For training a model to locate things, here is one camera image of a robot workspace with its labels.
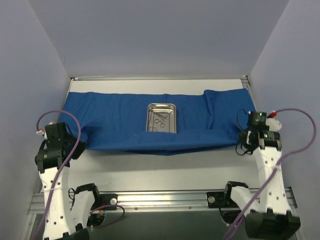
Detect blue surgical drape cloth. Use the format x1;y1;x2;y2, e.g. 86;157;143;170
59;89;255;156

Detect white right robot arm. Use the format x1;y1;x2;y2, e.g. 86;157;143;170
222;128;301;240

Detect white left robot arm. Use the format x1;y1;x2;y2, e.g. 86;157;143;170
35;137;102;240

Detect steel forceps lower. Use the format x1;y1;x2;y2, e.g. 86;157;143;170
147;113;166;132

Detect steel forceps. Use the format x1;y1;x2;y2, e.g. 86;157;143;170
153;113;171;127
147;113;166;132

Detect steel forceps upper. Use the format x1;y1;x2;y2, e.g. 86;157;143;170
153;113;171;127

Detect stainless steel instrument tray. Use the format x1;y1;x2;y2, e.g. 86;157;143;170
146;103;177;134

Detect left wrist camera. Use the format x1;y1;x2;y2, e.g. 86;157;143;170
44;122;68;141

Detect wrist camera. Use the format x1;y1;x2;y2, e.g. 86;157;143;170
247;111;267;127
44;122;68;141

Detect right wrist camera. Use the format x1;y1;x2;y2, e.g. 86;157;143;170
247;111;267;127

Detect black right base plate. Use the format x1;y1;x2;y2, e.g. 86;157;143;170
206;190;238;209

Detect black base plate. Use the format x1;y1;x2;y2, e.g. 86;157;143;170
90;193;118;211
206;190;238;209

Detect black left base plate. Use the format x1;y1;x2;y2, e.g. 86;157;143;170
90;193;118;211

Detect aluminium front rail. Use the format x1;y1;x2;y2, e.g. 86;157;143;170
26;187;298;215

